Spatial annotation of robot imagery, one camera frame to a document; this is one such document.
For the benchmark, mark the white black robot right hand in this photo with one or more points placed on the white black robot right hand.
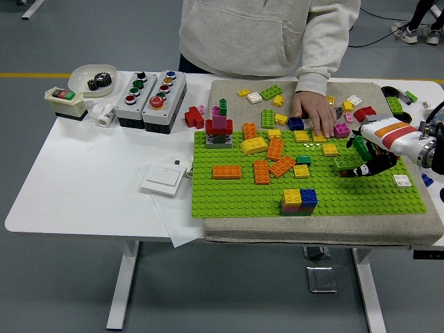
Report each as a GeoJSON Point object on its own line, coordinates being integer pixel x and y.
{"type": "Point", "coordinates": [395, 137]}

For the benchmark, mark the person's left hand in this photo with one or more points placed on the person's left hand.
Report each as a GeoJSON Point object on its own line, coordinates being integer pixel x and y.
{"type": "Point", "coordinates": [317, 111]}

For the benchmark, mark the long lime toy brick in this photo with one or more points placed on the long lime toy brick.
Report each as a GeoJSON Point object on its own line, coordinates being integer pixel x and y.
{"type": "Point", "coordinates": [347, 161]}

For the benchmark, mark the brown toy brick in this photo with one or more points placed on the brown toy brick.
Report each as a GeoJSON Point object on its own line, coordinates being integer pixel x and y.
{"type": "Point", "coordinates": [344, 172]}

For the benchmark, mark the person's left forearm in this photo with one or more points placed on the person's left forearm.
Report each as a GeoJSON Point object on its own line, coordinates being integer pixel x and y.
{"type": "Point", "coordinates": [315, 76]}

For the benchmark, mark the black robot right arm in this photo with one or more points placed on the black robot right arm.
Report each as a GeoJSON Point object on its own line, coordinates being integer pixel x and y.
{"type": "Point", "coordinates": [437, 152]}

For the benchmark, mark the flat white toy brick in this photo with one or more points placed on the flat white toy brick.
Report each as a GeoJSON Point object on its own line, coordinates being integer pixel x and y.
{"type": "Point", "coordinates": [354, 100]}
{"type": "Point", "coordinates": [255, 97]}
{"type": "Point", "coordinates": [402, 181]}
{"type": "Point", "coordinates": [307, 125]}

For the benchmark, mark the dark grey sloped toy brick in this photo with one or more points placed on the dark grey sloped toy brick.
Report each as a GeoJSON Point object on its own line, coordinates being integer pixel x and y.
{"type": "Point", "coordinates": [339, 111]}

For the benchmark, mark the long grey toy brick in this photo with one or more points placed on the long grey toy brick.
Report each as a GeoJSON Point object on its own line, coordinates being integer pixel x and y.
{"type": "Point", "coordinates": [378, 117]}

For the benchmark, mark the magenta toy brick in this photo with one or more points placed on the magenta toy brick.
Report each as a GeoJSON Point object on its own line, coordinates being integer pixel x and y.
{"type": "Point", "coordinates": [341, 131]}

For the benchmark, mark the small pink toy brick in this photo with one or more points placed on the small pink toy brick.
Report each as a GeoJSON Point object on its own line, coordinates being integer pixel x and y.
{"type": "Point", "coordinates": [349, 118]}
{"type": "Point", "coordinates": [202, 109]}

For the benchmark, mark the lime green toy brick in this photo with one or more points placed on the lime green toy brick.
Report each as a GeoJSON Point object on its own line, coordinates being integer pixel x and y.
{"type": "Point", "coordinates": [271, 92]}
{"type": "Point", "coordinates": [268, 118]}
{"type": "Point", "coordinates": [394, 104]}

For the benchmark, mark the red arch toy brick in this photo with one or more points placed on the red arch toy brick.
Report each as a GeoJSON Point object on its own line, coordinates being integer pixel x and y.
{"type": "Point", "coordinates": [362, 113]}

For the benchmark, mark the small dark green toy brick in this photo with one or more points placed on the small dark green toy brick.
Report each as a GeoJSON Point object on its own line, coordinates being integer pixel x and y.
{"type": "Point", "coordinates": [304, 160]}

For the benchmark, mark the small blue toy brick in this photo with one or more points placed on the small blue toy brick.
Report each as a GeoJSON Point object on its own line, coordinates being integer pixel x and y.
{"type": "Point", "coordinates": [427, 179]}

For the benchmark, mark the orange long toy brick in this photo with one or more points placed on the orange long toy brick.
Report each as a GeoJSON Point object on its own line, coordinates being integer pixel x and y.
{"type": "Point", "coordinates": [261, 172]}
{"type": "Point", "coordinates": [249, 131]}
{"type": "Point", "coordinates": [281, 166]}
{"type": "Point", "coordinates": [226, 172]}
{"type": "Point", "coordinates": [275, 149]}

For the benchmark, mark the yellow curved toy brick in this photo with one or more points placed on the yellow curved toy brick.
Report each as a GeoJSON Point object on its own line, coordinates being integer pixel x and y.
{"type": "Point", "coordinates": [254, 145]}

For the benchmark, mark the small yellow toy brick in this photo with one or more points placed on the small yellow toy brick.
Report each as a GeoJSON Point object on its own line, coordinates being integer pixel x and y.
{"type": "Point", "coordinates": [244, 92]}

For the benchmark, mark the tall dark green toy brick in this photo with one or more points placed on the tall dark green toy brick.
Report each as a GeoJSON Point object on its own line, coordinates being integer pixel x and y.
{"type": "Point", "coordinates": [223, 104]}

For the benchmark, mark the tall pink toy brick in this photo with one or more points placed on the tall pink toy brick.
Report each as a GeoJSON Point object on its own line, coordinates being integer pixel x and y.
{"type": "Point", "coordinates": [219, 120]}

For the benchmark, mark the olive sloped toy brick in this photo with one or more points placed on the olive sloped toy brick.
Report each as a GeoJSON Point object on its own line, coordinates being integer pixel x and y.
{"type": "Point", "coordinates": [218, 138]}

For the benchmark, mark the wide red toy brick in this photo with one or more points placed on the wide red toy brick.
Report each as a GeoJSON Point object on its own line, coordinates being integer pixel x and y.
{"type": "Point", "coordinates": [209, 127]}

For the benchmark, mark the red toy brick cluster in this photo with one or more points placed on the red toy brick cluster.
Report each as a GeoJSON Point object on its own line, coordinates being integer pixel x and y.
{"type": "Point", "coordinates": [192, 118]}

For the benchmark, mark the black tape roll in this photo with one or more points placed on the black tape roll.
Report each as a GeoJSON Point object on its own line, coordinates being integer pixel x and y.
{"type": "Point", "coordinates": [406, 116]}

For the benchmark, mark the silver black green small tool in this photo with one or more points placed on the silver black green small tool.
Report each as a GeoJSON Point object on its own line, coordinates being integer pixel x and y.
{"type": "Point", "coordinates": [406, 97]}

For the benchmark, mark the grey-brown mat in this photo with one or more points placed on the grey-brown mat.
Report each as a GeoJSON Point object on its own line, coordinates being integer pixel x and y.
{"type": "Point", "coordinates": [229, 90]}

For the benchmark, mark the person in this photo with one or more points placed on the person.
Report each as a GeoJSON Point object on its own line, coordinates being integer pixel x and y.
{"type": "Point", "coordinates": [236, 34]}
{"type": "Point", "coordinates": [411, 34]}

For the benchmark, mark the black table control panel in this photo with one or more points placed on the black table control panel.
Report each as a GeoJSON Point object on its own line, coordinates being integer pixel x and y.
{"type": "Point", "coordinates": [428, 254]}

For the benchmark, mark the lime green studded baseplate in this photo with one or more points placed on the lime green studded baseplate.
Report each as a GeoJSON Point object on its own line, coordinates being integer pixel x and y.
{"type": "Point", "coordinates": [225, 197]}

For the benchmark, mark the white table foot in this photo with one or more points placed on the white table foot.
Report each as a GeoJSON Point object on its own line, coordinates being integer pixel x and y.
{"type": "Point", "coordinates": [436, 8]}
{"type": "Point", "coordinates": [33, 8]}

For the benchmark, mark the silver floor socket plate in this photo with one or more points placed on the silver floor socket plate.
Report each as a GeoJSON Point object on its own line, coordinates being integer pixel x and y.
{"type": "Point", "coordinates": [320, 279]}
{"type": "Point", "coordinates": [315, 252]}

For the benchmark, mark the grey emergency stop control box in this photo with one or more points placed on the grey emergency stop control box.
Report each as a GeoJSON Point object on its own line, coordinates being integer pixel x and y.
{"type": "Point", "coordinates": [171, 102]}

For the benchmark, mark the white table leg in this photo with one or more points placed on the white table leg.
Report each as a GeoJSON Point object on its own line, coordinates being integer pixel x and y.
{"type": "Point", "coordinates": [123, 277]}
{"type": "Point", "coordinates": [370, 295]}

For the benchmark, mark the white paper sheet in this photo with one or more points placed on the white paper sheet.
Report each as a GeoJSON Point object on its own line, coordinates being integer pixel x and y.
{"type": "Point", "coordinates": [180, 225]}

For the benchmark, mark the grey four-button control box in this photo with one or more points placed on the grey four-button control box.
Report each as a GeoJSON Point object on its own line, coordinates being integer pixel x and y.
{"type": "Point", "coordinates": [133, 109]}

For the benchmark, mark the white pipe tee fitting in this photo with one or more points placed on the white pipe tee fitting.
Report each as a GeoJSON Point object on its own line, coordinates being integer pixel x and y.
{"type": "Point", "coordinates": [105, 116]}

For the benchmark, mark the black metal gear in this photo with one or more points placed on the black metal gear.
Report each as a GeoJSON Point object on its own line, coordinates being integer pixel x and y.
{"type": "Point", "coordinates": [104, 78]}
{"type": "Point", "coordinates": [93, 85]}

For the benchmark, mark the white plastic tray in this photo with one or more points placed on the white plastic tray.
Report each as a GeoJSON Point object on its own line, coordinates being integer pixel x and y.
{"type": "Point", "coordinates": [78, 78]}

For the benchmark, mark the white wall switch panel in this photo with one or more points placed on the white wall switch panel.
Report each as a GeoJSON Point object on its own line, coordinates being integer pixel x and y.
{"type": "Point", "coordinates": [161, 178]}

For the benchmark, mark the cream red-green switch box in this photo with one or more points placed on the cream red-green switch box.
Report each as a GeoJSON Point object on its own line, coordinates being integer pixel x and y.
{"type": "Point", "coordinates": [66, 104]}

